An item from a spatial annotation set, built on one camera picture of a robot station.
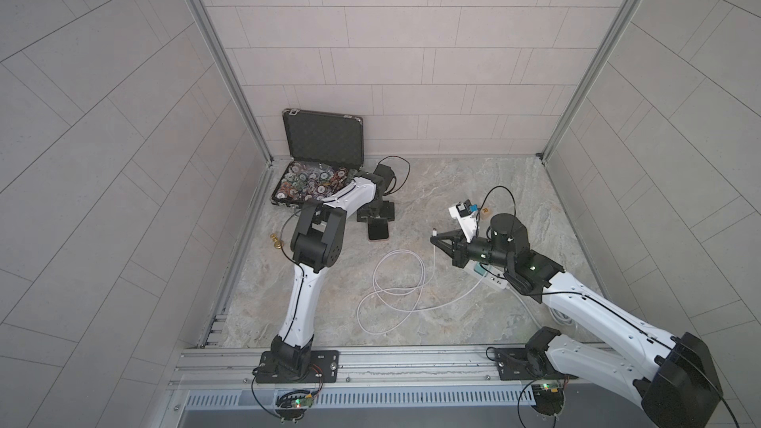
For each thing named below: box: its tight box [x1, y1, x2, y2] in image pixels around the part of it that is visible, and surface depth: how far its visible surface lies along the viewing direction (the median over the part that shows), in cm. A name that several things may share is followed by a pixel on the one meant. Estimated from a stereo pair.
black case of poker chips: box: [270, 107, 365, 208], surface depth 107 cm
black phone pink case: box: [367, 217, 390, 242], surface depth 96 cm
